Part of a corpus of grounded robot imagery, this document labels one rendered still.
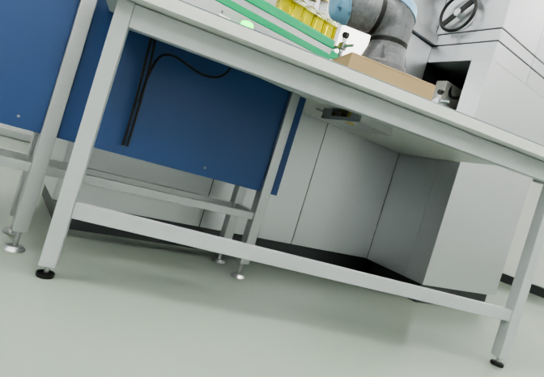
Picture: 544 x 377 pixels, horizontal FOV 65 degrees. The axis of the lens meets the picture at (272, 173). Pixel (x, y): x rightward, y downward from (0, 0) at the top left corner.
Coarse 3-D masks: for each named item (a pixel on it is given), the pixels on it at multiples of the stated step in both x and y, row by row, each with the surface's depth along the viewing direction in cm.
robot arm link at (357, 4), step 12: (336, 0) 124; (348, 0) 121; (360, 0) 122; (372, 0) 123; (336, 12) 124; (348, 12) 123; (360, 12) 123; (372, 12) 123; (348, 24) 127; (360, 24) 126; (372, 24) 125
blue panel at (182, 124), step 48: (0, 0) 107; (48, 0) 112; (0, 48) 109; (48, 48) 114; (96, 48) 121; (144, 48) 128; (0, 96) 110; (48, 96) 116; (144, 96) 130; (192, 96) 138; (240, 96) 147; (288, 96) 158; (96, 144) 125; (144, 144) 133; (192, 144) 141; (240, 144) 151; (288, 144) 162
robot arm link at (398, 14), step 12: (384, 0) 124; (396, 0) 125; (408, 0) 125; (384, 12) 124; (396, 12) 124; (408, 12) 125; (384, 24) 125; (396, 24) 125; (408, 24) 126; (396, 36) 125; (408, 36) 127
